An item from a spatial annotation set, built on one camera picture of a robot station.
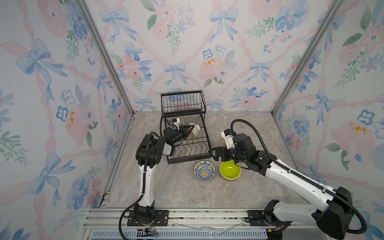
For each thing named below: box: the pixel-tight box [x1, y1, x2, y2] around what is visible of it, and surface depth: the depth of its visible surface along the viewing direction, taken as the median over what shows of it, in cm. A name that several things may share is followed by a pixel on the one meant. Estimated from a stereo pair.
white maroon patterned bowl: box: [192, 123, 201, 138], surface depth 100 cm
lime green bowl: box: [219, 160, 242, 181], surface depth 84 cm
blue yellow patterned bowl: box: [193, 160, 216, 182], surface depth 87 cm
